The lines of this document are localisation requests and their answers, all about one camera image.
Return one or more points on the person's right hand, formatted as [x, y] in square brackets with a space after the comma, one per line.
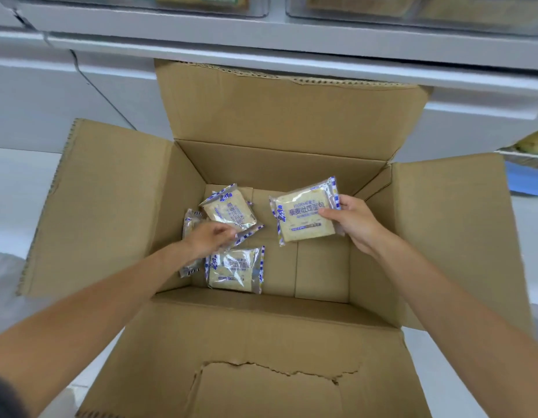
[359, 225]

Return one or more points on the person's left hand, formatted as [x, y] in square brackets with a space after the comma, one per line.
[204, 240]

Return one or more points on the person's left thumb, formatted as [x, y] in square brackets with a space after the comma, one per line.
[222, 229]

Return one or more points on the person's right thumb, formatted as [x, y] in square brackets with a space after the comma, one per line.
[332, 218]

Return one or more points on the bread packet with blue print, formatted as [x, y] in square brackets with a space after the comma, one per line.
[230, 208]
[304, 213]
[189, 222]
[235, 270]

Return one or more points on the person's left forearm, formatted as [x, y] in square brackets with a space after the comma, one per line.
[84, 319]

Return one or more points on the person's right forearm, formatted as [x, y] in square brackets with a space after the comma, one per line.
[458, 317]

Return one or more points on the large brown cardboard box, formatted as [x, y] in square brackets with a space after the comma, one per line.
[286, 126]

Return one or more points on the white shelf unit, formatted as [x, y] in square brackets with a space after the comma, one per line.
[295, 43]

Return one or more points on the blue plastic item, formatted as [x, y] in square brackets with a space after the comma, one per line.
[528, 176]

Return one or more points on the yellow packaged goods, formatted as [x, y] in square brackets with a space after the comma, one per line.
[534, 143]

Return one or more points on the clear plastic shelf bin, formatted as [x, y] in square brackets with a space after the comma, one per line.
[164, 2]
[425, 10]

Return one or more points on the person's dark sleeve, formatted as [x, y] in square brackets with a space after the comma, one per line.
[5, 400]

